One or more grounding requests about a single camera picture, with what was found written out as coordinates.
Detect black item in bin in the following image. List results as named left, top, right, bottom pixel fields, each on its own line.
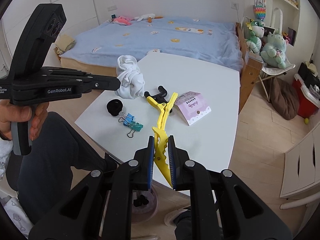
left=133, top=193, right=150, bottom=208

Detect rainbow pop bag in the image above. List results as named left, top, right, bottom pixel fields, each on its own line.
left=253, top=0, right=267, bottom=22

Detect mint unicorn plush toy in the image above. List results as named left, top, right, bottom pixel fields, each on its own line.
left=260, top=29, right=291, bottom=69

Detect beige folded cloth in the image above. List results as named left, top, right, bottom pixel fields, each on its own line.
left=55, top=34, right=76, bottom=55

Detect person's printed white clothing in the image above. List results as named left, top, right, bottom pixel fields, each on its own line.
left=0, top=139, right=33, bottom=239

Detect black fuzzy hair tie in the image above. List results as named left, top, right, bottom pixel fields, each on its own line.
left=107, top=100, right=124, bottom=117

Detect bed with blue blanket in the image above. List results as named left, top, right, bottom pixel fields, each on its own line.
left=61, top=17, right=244, bottom=71

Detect white slipper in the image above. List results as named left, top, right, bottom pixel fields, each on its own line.
left=164, top=205, right=192, bottom=227

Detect white goose plush toy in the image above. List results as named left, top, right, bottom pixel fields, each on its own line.
left=133, top=13, right=163, bottom=23

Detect person's left hand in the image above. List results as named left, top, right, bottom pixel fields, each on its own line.
left=0, top=100, right=50, bottom=142

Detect blue binder clip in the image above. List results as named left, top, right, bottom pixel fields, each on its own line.
left=118, top=112, right=136, bottom=127

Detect white metal tube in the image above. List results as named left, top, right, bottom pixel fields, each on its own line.
left=279, top=194, right=320, bottom=210

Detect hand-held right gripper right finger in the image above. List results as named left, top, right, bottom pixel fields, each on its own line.
left=168, top=135, right=293, bottom=240

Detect green dragon plush toy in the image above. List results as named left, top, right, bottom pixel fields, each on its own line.
left=245, top=19, right=266, bottom=55

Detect white tote bag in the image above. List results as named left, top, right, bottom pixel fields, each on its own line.
left=271, top=7, right=285, bottom=35

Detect black bag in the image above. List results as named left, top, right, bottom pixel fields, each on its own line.
left=298, top=62, right=320, bottom=91

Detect clear plastic bowl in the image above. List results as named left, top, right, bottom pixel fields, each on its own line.
left=131, top=187, right=160, bottom=225

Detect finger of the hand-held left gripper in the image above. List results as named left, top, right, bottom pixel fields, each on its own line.
left=81, top=75, right=122, bottom=95
left=42, top=66, right=94, bottom=79

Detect brown cushion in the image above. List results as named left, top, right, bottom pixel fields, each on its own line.
left=269, top=77, right=300, bottom=121

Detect wooden bed frame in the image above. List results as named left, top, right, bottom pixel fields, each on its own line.
left=236, top=22, right=264, bottom=115

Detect pink paper card packet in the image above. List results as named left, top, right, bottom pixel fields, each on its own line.
left=174, top=91, right=212, bottom=126

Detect teal binder clip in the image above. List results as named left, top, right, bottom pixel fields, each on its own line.
left=123, top=121, right=144, bottom=138

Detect black ball-ended plastic bracket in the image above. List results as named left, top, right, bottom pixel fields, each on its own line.
left=144, top=85, right=169, bottom=103

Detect red cooler box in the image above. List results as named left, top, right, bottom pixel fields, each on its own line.
left=292, top=73, right=320, bottom=119

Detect white sock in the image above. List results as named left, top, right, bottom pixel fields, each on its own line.
left=115, top=55, right=146, bottom=100

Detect clear plastic box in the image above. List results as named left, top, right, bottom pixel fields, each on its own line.
left=246, top=51, right=264, bottom=65

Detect person's dark trouser leg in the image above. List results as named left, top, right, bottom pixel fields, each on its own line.
left=173, top=209, right=194, bottom=240
left=17, top=112, right=118, bottom=223

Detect yellow alligator hair clip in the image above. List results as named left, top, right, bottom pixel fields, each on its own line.
left=146, top=92, right=179, bottom=188

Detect white wall shelf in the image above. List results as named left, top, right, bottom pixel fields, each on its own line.
left=271, top=0, right=301, bottom=48

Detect white drawer cabinet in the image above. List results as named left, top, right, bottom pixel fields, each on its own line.
left=279, top=121, right=320, bottom=201

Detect white folding chair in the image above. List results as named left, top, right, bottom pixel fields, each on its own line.
left=255, top=55, right=296, bottom=103

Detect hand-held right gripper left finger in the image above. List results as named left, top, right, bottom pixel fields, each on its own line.
left=29, top=135, right=155, bottom=240

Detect pink plush toy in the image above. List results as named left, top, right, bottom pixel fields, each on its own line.
left=112, top=15, right=133, bottom=26

